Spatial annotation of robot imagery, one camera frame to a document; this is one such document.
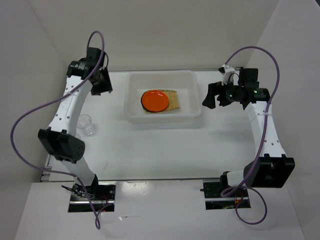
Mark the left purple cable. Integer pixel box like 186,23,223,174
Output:
9,30,106,230

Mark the clear plastic cup upper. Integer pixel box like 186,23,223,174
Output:
77,114,95,136

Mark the woven bamboo basket tray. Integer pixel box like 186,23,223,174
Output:
143,89,180,113

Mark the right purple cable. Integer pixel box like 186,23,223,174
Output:
220,46,281,225

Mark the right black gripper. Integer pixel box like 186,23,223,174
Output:
202,77,244,109

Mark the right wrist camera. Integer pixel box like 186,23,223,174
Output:
218,64,236,85

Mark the orange plastic plate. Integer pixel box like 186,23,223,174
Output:
140,89,170,113

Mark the purple cable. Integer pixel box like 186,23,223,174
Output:
220,46,281,225
9,30,106,230

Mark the translucent plastic bin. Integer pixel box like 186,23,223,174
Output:
123,70,202,124

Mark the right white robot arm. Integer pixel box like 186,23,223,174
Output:
202,64,295,197

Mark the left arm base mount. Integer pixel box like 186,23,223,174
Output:
61,181,116,213

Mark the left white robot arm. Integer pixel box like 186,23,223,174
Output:
38,47,113,200

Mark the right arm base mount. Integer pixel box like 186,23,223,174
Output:
200,178,251,210

